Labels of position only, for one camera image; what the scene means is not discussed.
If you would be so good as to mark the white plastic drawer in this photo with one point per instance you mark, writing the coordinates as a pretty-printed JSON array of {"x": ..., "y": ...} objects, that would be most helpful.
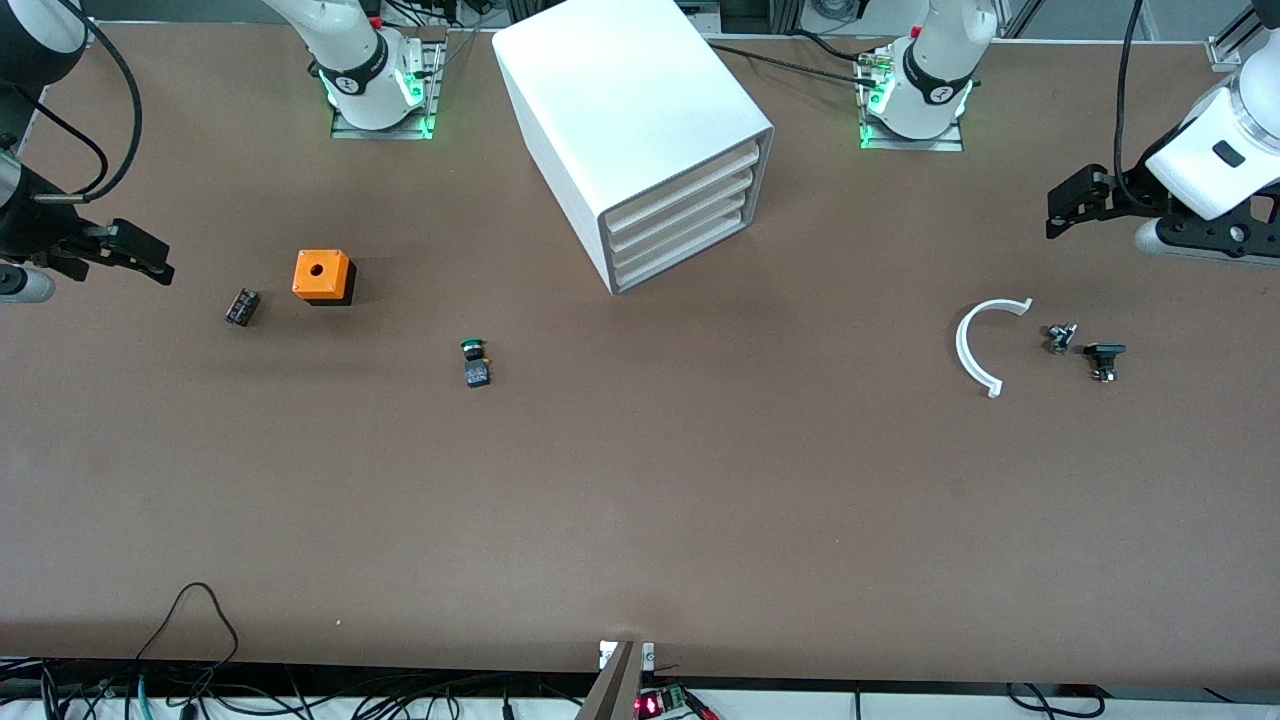
[
  {"x": 690, "y": 186},
  {"x": 690, "y": 224},
  {"x": 690, "y": 243},
  {"x": 690, "y": 205}
]

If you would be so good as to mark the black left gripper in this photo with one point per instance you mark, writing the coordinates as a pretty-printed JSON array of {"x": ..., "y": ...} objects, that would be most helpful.
[{"x": 1128, "y": 194}]

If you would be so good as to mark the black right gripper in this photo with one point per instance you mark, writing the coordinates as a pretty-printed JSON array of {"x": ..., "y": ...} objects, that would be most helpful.
[{"x": 28, "y": 228}]

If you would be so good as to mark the white drawer cabinet housing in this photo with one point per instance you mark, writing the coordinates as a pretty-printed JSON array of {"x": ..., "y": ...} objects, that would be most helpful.
[{"x": 620, "y": 90}]

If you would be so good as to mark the orange box with black base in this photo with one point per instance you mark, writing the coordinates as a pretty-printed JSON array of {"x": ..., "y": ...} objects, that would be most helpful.
[{"x": 318, "y": 272}]

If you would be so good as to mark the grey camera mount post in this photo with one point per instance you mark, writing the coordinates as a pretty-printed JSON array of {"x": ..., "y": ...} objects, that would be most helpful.
[{"x": 612, "y": 695}]

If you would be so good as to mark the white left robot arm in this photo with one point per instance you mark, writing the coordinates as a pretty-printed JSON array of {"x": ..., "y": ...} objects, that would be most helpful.
[{"x": 935, "y": 80}]

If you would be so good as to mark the circuit board with red light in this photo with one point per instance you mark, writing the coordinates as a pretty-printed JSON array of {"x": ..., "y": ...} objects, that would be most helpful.
[{"x": 655, "y": 703}]

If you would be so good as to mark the small black ribbed component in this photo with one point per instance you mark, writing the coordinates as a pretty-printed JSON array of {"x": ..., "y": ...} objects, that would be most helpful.
[{"x": 242, "y": 307}]

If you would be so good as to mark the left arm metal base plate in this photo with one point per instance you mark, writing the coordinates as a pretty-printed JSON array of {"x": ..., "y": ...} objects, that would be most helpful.
[{"x": 910, "y": 146}]

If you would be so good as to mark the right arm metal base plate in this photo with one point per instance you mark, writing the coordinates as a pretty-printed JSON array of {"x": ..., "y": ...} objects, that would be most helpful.
[{"x": 380, "y": 133}]

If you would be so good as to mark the green push button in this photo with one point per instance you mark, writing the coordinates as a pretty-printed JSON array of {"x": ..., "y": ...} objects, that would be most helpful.
[{"x": 477, "y": 372}]

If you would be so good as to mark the black flat-head switch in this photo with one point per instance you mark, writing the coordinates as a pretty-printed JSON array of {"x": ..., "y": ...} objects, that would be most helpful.
[{"x": 1104, "y": 351}]

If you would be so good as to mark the small silver metal fitting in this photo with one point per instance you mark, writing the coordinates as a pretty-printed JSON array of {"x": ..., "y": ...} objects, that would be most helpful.
[{"x": 1060, "y": 338}]

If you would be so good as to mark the aluminium frame profile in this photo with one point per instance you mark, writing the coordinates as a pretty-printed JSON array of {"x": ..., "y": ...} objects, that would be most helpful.
[{"x": 1228, "y": 45}]

